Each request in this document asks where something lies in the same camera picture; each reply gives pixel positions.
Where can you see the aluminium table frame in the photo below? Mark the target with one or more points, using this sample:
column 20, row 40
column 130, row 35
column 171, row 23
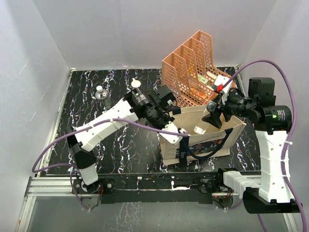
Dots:
column 136, row 150

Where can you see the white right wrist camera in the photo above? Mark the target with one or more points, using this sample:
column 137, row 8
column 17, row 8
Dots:
column 222, row 85

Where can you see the cream canvas tote bag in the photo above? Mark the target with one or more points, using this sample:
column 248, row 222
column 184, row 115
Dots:
column 204, row 140

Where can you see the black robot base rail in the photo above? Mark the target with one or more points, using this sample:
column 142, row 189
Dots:
column 157, row 188

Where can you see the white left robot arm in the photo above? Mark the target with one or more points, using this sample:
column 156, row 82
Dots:
column 153, row 106

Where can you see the peach plastic file organizer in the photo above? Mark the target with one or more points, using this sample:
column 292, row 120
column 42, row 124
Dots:
column 189, row 71

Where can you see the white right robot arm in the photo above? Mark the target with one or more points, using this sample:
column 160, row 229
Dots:
column 272, row 123

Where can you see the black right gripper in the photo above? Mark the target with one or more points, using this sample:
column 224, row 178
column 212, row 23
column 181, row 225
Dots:
column 215, row 111

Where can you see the beige pump bottle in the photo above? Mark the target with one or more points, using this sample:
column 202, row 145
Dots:
column 136, row 84

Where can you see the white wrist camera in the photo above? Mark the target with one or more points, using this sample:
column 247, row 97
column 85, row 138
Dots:
column 222, row 85
column 170, row 134

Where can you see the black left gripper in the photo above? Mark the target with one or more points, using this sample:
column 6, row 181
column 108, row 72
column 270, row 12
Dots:
column 167, row 119

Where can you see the large clear square bottle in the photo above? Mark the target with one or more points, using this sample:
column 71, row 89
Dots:
column 206, row 118

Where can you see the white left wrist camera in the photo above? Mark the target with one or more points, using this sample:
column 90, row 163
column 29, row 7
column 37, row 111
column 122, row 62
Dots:
column 170, row 134

